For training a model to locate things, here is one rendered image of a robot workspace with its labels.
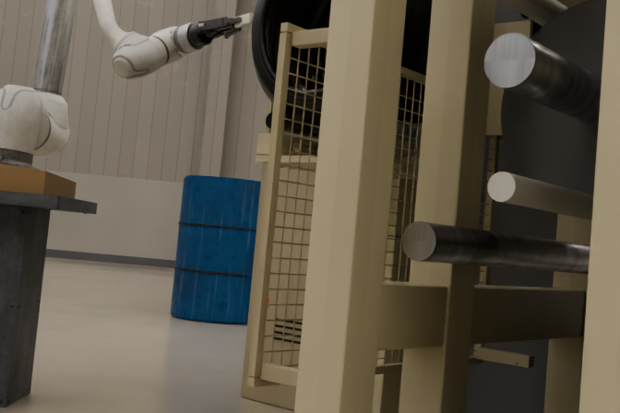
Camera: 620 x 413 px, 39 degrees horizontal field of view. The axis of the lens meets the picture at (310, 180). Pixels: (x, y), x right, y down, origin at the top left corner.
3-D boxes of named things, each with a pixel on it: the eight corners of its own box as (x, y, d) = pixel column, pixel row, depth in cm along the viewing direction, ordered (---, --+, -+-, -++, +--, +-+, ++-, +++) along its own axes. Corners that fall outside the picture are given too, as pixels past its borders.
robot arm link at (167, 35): (200, 50, 283) (174, 63, 274) (168, 60, 293) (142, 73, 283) (187, 18, 281) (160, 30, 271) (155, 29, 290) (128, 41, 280)
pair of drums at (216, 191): (280, 312, 697) (291, 192, 704) (289, 329, 566) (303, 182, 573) (178, 303, 691) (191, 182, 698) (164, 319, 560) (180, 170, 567)
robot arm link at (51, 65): (1, 148, 292) (30, 158, 314) (46, 154, 290) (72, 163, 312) (39, -71, 300) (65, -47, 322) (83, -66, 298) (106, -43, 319)
